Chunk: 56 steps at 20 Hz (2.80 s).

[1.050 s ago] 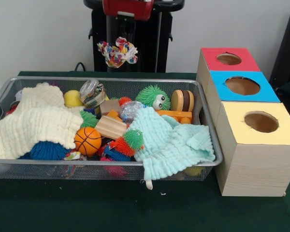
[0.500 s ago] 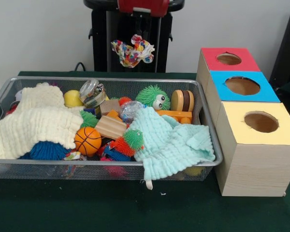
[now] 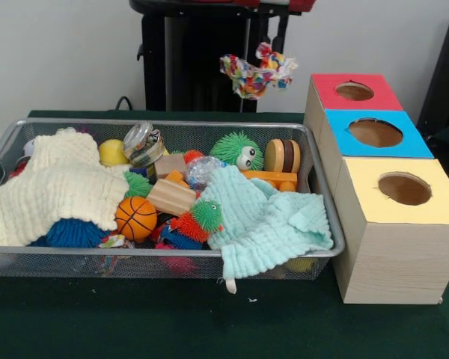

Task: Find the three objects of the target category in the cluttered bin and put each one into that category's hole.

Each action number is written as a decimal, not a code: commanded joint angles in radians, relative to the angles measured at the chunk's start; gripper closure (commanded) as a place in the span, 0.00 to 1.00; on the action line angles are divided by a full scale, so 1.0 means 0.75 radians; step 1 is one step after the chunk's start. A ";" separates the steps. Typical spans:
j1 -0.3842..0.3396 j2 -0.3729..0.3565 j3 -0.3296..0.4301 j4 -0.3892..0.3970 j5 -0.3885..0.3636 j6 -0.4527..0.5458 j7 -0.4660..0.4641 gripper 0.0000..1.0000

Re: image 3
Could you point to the small orange basketball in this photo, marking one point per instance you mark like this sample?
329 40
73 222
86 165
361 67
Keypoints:
136 218

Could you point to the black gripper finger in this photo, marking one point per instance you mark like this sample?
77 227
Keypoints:
283 31
270 26

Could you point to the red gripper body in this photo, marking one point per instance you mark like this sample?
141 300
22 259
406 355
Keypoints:
303 4

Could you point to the clear glitter ball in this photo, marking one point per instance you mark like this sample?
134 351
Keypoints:
202 172

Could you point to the wooden striped burger toy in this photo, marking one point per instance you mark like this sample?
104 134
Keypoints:
282 155

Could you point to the ridged wooden block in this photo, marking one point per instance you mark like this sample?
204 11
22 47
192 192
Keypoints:
170 196

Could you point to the yellow ball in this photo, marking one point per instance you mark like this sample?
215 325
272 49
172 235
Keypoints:
110 153

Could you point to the clear mesh bin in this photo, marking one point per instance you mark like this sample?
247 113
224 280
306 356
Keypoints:
41 263

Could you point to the green spiky ball with eyes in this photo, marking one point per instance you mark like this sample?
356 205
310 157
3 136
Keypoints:
228 149

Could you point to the mint green muslin cloth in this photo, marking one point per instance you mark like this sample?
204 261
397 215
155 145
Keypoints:
269 224

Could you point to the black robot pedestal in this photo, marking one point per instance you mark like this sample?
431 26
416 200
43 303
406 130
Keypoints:
194 56

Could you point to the wooden box with three holes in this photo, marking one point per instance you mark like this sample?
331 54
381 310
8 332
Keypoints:
396 261

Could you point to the green and orange spiky caterpillar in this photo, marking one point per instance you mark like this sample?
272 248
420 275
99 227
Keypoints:
206 215

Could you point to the cream muslin cloth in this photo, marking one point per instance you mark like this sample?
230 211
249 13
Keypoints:
52 187

